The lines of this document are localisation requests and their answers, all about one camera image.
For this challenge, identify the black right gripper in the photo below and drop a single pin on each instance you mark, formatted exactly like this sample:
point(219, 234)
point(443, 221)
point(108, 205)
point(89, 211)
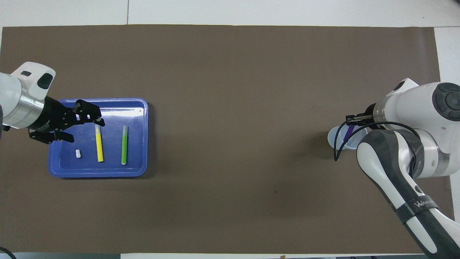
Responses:
point(371, 115)

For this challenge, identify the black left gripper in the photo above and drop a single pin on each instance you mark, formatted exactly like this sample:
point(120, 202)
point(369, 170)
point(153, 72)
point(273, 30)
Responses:
point(50, 115)

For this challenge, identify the purple marker pen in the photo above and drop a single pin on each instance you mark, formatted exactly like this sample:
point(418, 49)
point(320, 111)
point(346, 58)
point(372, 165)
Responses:
point(348, 133)

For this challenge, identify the yellow marker pen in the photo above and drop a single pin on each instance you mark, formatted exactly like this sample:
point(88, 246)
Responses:
point(99, 147)

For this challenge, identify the green marker pen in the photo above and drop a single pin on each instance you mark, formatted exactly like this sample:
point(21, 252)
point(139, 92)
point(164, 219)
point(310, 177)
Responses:
point(124, 147)

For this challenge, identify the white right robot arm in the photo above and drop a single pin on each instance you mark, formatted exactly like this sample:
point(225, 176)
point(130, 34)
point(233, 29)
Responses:
point(413, 108)

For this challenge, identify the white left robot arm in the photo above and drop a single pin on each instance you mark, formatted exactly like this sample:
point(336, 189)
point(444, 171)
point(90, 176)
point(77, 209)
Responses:
point(14, 93)

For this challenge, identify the blue plastic tray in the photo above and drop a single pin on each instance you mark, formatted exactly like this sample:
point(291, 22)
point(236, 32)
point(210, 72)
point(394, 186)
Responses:
point(136, 118)

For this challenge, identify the translucent plastic cup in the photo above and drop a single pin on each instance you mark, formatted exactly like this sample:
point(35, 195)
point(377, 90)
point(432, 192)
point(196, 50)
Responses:
point(334, 138)

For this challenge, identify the small white pen cap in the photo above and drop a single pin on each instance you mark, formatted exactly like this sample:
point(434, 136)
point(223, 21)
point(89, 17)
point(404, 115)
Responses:
point(78, 154)

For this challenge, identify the brown table mat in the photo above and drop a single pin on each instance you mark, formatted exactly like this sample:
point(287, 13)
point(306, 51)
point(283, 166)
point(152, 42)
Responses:
point(230, 90)

